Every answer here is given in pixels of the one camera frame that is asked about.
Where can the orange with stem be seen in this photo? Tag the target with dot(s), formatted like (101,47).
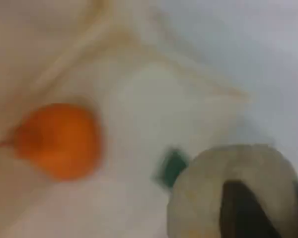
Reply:
(62,141)

